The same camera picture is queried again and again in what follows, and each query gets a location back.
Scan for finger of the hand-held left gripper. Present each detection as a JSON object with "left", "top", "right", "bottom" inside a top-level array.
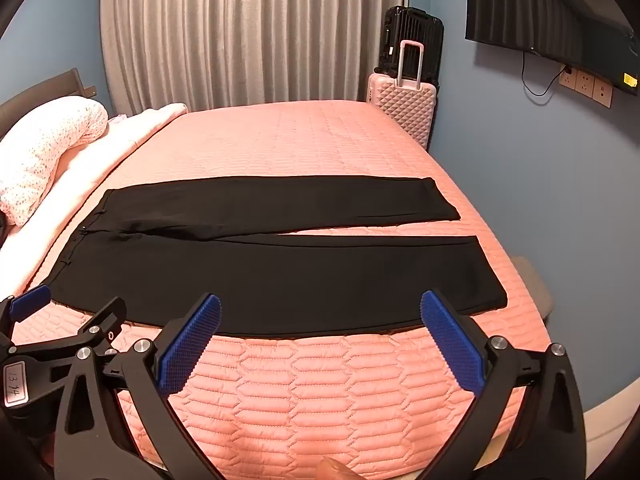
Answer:
[
  {"left": 10, "top": 296, "right": 128, "bottom": 363},
  {"left": 0, "top": 284, "right": 52, "bottom": 346}
]

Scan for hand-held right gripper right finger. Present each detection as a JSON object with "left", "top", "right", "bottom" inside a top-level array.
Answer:
[{"left": 415, "top": 289, "right": 588, "bottom": 480}]

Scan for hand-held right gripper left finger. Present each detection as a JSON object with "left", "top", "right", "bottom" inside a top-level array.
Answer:
[{"left": 52, "top": 294, "right": 226, "bottom": 480}]

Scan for black pants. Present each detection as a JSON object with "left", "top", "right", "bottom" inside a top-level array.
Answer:
[{"left": 50, "top": 176, "right": 508, "bottom": 338}]

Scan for white dotted pillow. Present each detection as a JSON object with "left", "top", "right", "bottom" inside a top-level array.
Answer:
[{"left": 0, "top": 96, "right": 110, "bottom": 226}]

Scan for grey headboard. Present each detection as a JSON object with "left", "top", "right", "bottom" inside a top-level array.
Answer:
[{"left": 0, "top": 67, "right": 83, "bottom": 126}]

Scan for pink quilted bed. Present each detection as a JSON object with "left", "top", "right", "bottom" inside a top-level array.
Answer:
[{"left": 0, "top": 100, "right": 551, "bottom": 478}]

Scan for pink suitcase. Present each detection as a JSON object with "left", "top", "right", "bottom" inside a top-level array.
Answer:
[{"left": 367, "top": 40, "right": 437, "bottom": 151}]

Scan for grey pleated curtain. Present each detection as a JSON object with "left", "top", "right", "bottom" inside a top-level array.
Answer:
[{"left": 100, "top": 0, "right": 411, "bottom": 113}]

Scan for black suitcase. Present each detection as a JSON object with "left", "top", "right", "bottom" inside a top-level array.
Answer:
[{"left": 374, "top": 6, "right": 445, "bottom": 91}]

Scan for black cable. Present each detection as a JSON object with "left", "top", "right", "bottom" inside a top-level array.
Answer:
[{"left": 521, "top": 52, "right": 566, "bottom": 97}]

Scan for wall socket panel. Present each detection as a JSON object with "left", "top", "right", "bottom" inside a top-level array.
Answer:
[{"left": 559, "top": 65, "right": 613, "bottom": 108}]

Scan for wall-mounted television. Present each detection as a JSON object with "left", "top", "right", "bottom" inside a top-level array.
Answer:
[{"left": 465, "top": 0, "right": 640, "bottom": 96}]

